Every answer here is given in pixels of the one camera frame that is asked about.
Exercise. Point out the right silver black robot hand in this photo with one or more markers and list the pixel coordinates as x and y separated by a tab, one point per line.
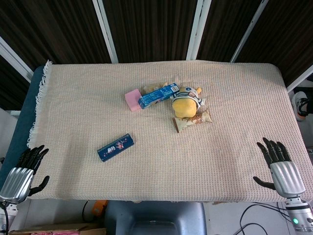
287	178

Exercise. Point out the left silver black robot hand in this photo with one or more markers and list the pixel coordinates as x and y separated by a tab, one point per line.
17	183

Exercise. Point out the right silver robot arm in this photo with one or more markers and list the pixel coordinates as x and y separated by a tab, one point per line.
297	213

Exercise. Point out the brown cardboard box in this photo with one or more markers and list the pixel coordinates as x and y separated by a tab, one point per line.
49	230

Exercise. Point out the blue toothpaste box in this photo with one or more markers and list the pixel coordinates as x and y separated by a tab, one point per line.
156	96

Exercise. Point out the beige woven fringed tablecloth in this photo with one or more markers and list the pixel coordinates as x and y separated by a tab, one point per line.
220	159

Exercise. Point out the white black sneaker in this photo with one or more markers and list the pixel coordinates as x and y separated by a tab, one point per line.
299	105

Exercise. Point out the orange device under table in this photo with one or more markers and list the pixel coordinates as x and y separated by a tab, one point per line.
99	210

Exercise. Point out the brown patterned cone packet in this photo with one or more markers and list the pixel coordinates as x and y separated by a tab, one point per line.
183	124

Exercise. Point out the yellow plush toy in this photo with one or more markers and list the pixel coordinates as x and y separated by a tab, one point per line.
184	107

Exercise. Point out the grey-blue plastic chair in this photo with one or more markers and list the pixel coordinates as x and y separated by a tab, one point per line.
156	215

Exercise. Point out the pink rectangular block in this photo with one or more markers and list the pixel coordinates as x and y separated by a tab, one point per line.
133	100

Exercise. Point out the beige crumpled wrapper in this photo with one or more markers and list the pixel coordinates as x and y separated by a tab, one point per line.
150	87

